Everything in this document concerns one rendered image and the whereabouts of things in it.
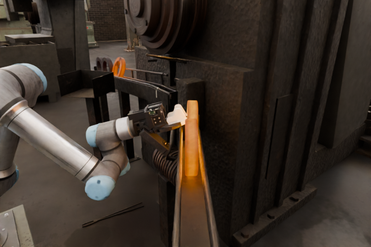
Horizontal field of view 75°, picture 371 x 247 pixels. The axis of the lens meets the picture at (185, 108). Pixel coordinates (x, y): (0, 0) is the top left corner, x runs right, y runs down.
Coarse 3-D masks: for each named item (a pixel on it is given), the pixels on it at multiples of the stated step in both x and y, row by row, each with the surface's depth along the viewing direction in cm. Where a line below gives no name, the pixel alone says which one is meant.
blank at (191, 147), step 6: (186, 120) 64; (192, 120) 64; (186, 126) 62; (192, 126) 62; (186, 132) 60; (192, 132) 60; (186, 138) 60; (192, 138) 60; (186, 144) 59; (192, 144) 59; (186, 150) 59; (192, 150) 59; (198, 150) 59; (186, 156) 59; (192, 156) 59; (198, 156) 59; (186, 162) 59; (192, 162) 59; (186, 168) 60; (192, 168) 60; (186, 174) 62; (192, 174) 62
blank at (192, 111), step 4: (188, 100) 80; (192, 100) 80; (196, 100) 80; (188, 104) 77; (192, 104) 77; (196, 104) 77; (188, 108) 75; (192, 108) 75; (196, 108) 75; (188, 112) 74; (192, 112) 74; (196, 112) 74; (188, 116) 74; (192, 116) 74; (196, 116) 74
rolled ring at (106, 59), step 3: (105, 57) 192; (108, 57) 193; (102, 60) 198; (105, 60) 192; (108, 60) 190; (111, 60) 191; (102, 63) 199; (105, 63) 200; (108, 63) 189; (111, 63) 190; (102, 66) 201; (105, 66) 201; (108, 66) 190; (111, 66) 189; (102, 69) 202; (105, 69) 202; (111, 69) 189
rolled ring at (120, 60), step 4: (116, 60) 185; (120, 60) 178; (124, 60) 179; (116, 64) 187; (120, 64) 177; (124, 64) 177; (116, 68) 188; (120, 68) 176; (124, 68) 177; (116, 72) 188; (120, 72) 176; (124, 72) 177; (120, 76) 177
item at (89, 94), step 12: (72, 72) 158; (84, 72) 164; (96, 72) 160; (108, 72) 157; (60, 84) 150; (72, 84) 159; (84, 84) 167; (96, 84) 142; (108, 84) 153; (72, 96) 148; (84, 96) 146; (96, 96) 144; (96, 108) 157; (96, 120) 158; (96, 156) 169
